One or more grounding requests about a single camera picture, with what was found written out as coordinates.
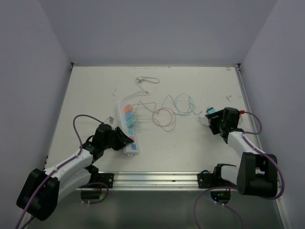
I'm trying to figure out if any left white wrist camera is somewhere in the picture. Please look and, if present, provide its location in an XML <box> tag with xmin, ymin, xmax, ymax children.
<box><xmin>104</xmin><ymin>116</ymin><xmax>114</xmax><ymax>125</ymax></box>

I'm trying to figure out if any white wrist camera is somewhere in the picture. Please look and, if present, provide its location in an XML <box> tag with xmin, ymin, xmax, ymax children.
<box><xmin>238</xmin><ymin>110</ymin><xmax>245</xmax><ymax>125</ymax></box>
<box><xmin>104</xmin><ymin>116</ymin><xmax>114</xmax><ymax>125</ymax></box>

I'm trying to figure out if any blue charger plug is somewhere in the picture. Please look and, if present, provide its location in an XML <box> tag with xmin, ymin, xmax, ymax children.
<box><xmin>124</xmin><ymin>111</ymin><xmax>134</xmax><ymax>121</ymax></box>

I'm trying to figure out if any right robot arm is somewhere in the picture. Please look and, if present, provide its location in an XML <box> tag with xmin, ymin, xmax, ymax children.
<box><xmin>205</xmin><ymin>107</ymin><xmax>283</xmax><ymax>199</ymax></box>

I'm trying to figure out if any white power strip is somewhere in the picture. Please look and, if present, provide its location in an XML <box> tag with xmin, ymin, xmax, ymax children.
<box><xmin>116</xmin><ymin>101</ymin><xmax>140</xmax><ymax>156</ymax></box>

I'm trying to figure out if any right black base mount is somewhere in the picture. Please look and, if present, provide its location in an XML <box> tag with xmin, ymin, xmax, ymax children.
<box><xmin>197</xmin><ymin>170</ymin><xmax>237</xmax><ymax>189</ymax></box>

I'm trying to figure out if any white 80W charger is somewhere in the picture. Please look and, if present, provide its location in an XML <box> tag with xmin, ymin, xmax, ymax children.
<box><xmin>199</xmin><ymin>116</ymin><xmax>210</xmax><ymax>126</ymax></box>

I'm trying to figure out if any green charging cable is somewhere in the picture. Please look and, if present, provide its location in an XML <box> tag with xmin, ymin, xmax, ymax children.
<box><xmin>134</xmin><ymin>93</ymin><xmax>204</xmax><ymax>132</ymax></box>

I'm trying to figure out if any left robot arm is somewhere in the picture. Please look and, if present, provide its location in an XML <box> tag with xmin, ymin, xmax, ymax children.
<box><xmin>16</xmin><ymin>124</ymin><xmax>134</xmax><ymax>221</ymax></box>

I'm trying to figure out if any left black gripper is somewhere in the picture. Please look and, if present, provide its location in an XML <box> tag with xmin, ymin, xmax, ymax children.
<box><xmin>102</xmin><ymin>126</ymin><xmax>132</xmax><ymax>150</ymax></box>

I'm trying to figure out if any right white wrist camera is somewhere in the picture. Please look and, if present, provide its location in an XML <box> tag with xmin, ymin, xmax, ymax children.
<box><xmin>238</xmin><ymin>110</ymin><xmax>245</xmax><ymax>125</ymax></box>

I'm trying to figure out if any white power strip cord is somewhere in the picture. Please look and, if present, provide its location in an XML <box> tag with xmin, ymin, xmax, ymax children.
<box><xmin>121</xmin><ymin>75</ymin><xmax>160</xmax><ymax>102</ymax></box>

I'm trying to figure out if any green charger plug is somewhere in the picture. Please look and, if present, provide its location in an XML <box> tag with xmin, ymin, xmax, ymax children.
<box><xmin>126</xmin><ymin>119</ymin><xmax>135</xmax><ymax>128</ymax></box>

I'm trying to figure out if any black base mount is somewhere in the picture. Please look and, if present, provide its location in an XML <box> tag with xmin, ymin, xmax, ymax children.
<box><xmin>95</xmin><ymin>173</ymin><xmax>114</xmax><ymax>188</ymax></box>
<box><xmin>197</xmin><ymin>170</ymin><xmax>237</xmax><ymax>189</ymax></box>

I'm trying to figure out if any orange charger plug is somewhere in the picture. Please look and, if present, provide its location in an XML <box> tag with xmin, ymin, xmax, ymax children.
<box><xmin>123</xmin><ymin>104</ymin><xmax>133</xmax><ymax>114</ymax></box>

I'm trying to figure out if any teal charger plug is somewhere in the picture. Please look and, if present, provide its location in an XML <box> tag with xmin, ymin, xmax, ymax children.
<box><xmin>206</xmin><ymin>107</ymin><xmax>216</xmax><ymax>115</ymax></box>

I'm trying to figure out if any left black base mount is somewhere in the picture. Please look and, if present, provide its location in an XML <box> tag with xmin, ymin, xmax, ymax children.
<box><xmin>95</xmin><ymin>173</ymin><xmax>114</xmax><ymax>188</ymax></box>

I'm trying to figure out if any aluminium rail frame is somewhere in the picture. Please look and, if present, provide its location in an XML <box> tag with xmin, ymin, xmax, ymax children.
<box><xmin>32</xmin><ymin>170</ymin><xmax>283</xmax><ymax>191</ymax></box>

